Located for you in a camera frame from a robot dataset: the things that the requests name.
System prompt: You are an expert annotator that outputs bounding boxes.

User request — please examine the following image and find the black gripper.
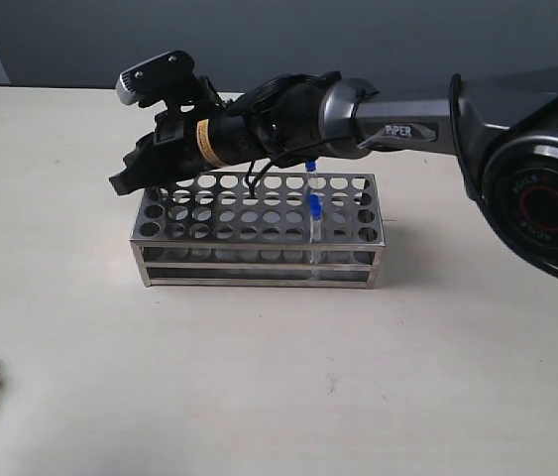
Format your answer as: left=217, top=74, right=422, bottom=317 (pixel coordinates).
left=108, top=111, right=255, bottom=198

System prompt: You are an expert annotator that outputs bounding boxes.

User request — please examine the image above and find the blue-capped test tube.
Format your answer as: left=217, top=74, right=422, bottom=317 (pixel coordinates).
left=305, top=160, right=319, bottom=195
left=309, top=193, right=323, bottom=279

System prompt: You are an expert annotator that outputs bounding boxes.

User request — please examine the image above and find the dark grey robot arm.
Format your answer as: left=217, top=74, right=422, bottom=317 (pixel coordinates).
left=110, top=58, right=558, bottom=279

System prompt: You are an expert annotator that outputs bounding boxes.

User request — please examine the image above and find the stainless steel test tube rack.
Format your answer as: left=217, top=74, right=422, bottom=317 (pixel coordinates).
left=130, top=172, right=386, bottom=289

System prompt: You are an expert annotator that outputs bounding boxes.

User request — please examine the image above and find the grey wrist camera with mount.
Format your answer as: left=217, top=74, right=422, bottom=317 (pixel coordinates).
left=115, top=51, right=222, bottom=108

